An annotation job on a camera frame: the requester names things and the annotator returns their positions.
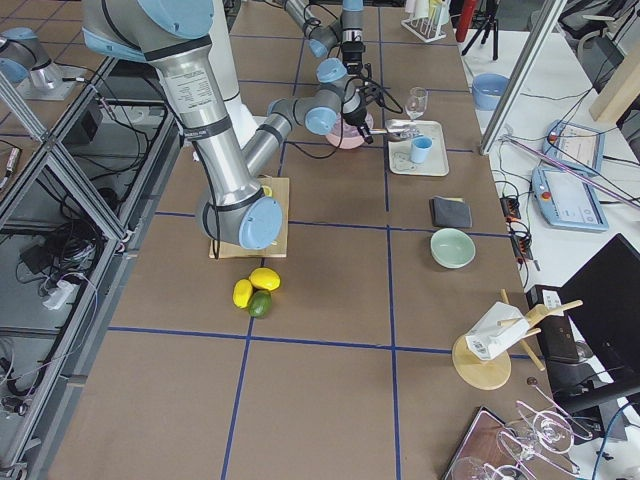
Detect green lime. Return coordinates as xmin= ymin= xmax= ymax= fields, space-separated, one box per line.
xmin=247 ymin=290 xmax=272 ymax=318

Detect grey folded cloth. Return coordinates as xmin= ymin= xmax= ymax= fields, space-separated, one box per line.
xmin=429 ymin=196 xmax=473 ymax=228

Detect metal ice scoop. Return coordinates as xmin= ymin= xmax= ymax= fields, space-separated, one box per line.
xmin=370 ymin=119 xmax=422 ymax=142

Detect black monitor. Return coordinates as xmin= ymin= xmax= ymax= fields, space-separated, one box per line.
xmin=540 ymin=234 xmax=639 ymax=413

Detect wooden cutting board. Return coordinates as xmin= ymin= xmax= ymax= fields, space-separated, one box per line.
xmin=208 ymin=176 xmax=290 ymax=259

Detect aluminium frame post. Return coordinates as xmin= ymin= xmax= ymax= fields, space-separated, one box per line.
xmin=479 ymin=0 xmax=567 ymax=155

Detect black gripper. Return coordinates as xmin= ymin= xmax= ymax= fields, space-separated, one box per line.
xmin=340 ymin=84 xmax=373 ymax=144
xmin=340 ymin=41 xmax=371 ymax=80

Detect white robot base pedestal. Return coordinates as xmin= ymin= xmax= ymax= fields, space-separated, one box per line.
xmin=183 ymin=1 xmax=278 ymax=176

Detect cream bear tray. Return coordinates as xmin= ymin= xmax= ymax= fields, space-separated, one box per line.
xmin=388 ymin=120 xmax=449 ymax=177

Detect blue plastic cup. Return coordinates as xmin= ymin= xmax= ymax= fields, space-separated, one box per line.
xmin=410 ymin=136 xmax=433 ymax=165

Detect green bowl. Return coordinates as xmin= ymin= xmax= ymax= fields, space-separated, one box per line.
xmin=430 ymin=228 xmax=476 ymax=269

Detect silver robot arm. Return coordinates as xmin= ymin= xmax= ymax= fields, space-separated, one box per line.
xmin=83 ymin=1 xmax=372 ymax=250
xmin=276 ymin=0 xmax=371 ymax=79

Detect yellow lemon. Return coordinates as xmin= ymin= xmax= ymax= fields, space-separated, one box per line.
xmin=232 ymin=278 xmax=254 ymax=309
xmin=249 ymin=267 xmax=281 ymax=291

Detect blue tub bowl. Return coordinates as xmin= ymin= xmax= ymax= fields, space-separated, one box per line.
xmin=472 ymin=73 xmax=509 ymax=111

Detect white carton box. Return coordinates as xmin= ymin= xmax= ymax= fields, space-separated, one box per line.
xmin=465 ymin=302 xmax=529 ymax=361

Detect clear wine glass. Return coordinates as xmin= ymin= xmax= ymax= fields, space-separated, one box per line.
xmin=405 ymin=87 xmax=429 ymax=122

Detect blue teach pendant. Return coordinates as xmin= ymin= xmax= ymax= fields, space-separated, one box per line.
xmin=531 ymin=167 xmax=609 ymax=232
xmin=542 ymin=120 xmax=605 ymax=176

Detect upturned wine glasses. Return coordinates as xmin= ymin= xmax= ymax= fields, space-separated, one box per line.
xmin=443 ymin=395 xmax=593 ymax=479

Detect wooden cup stand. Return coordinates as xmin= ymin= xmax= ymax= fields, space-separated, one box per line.
xmin=452 ymin=289 xmax=583 ymax=390

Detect pink bowl of ice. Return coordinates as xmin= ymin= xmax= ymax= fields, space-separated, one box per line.
xmin=325 ymin=117 xmax=366 ymax=150

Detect black camera tripod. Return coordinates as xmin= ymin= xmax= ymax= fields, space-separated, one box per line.
xmin=461 ymin=1 xmax=500 ymax=61

